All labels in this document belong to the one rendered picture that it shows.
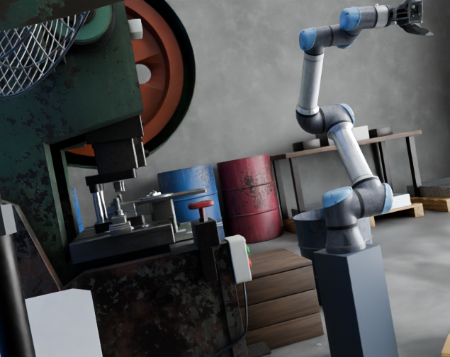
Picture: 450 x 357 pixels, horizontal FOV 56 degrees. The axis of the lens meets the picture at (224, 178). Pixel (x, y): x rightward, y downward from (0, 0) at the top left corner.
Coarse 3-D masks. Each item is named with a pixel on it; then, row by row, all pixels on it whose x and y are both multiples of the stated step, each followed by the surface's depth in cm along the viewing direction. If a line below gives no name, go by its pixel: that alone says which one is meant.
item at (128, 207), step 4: (132, 200) 154; (120, 204) 143; (124, 204) 139; (128, 204) 139; (132, 204) 139; (108, 208) 138; (112, 208) 138; (120, 208) 138; (124, 208) 139; (128, 208) 139; (132, 208) 139; (108, 212) 138; (112, 212) 138; (128, 212) 139; (132, 212) 139; (108, 216) 138; (112, 216) 138; (128, 216) 139; (132, 216) 139; (108, 220) 138
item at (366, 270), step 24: (336, 264) 157; (360, 264) 154; (336, 288) 159; (360, 288) 154; (384, 288) 160; (336, 312) 161; (360, 312) 153; (384, 312) 159; (336, 336) 163; (360, 336) 152; (384, 336) 158
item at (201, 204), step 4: (204, 200) 120; (208, 200) 117; (212, 200) 117; (188, 204) 119; (192, 204) 115; (196, 204) 115; (200, 204) 115; (204, 204) 116; (208, 204) 116; (212, 204) 116; (192, 208) 115; (196, 208) 115; (200, 208) 118; (200, 212) 118; (204, 212) 118; (200, 216) 118; (204, 216) 118
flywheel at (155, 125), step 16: (128, 0) 179; (128, 16) 182; (144, 16) 180; (160, 16) 182; (144, 32) 184; (160, 32) 182; (144, 48) 184; (160, 48) 185; (176, 48) 183; (144, 64) 186; (160, 64) 185; (176, 64) 183; (160, 80) 185; (176, 80) 183; (144, 96) 184; (160, 96) 185; (176, 96) 183; (144, 112) 184; (160, 112) 182; (144, 128) 180; (160, 128) 182; (144, 144) 183
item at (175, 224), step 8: (184, 192) 148; (192, 192) 144; (200, 192) 145; (136, 200) 148; (144, 200) 141; (152, 200) 141; (160, 200) 142; (168, 200) 144; (152, 208) 143; (160, 208) 144; (168, 208) 144; (152, 216) 144; (160, 216) 144; (168, 216) 144; (176, 224) 145
